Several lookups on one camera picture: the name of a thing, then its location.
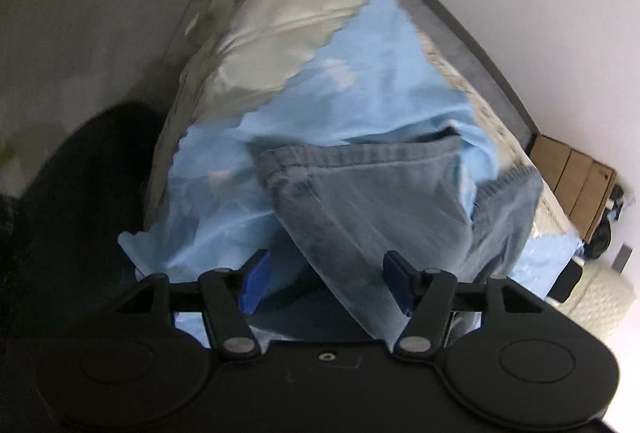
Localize blue denim jeans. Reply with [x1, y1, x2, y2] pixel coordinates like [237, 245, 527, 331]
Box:
[252, 136, 544, 343]

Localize dark clothes pile on nightstand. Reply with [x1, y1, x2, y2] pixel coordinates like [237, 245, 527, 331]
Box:
[582, 184, 634, 261]

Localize black rolled bolster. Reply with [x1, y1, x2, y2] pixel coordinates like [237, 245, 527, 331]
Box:
[547, 259, 584, 303]

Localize cream quilted headboard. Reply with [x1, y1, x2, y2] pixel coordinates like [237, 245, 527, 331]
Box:
[554, 261, 637, 349]

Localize brown wooden nightstand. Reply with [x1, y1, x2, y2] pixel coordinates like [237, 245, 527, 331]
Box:
[529, 135, 617, 243]

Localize light blue star bedsheet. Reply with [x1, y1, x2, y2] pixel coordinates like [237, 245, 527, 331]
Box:
[117, 0, 586, 344]

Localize grey wall socket plate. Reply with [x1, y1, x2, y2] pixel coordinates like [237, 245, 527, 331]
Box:
[612, 243, 632, 274]

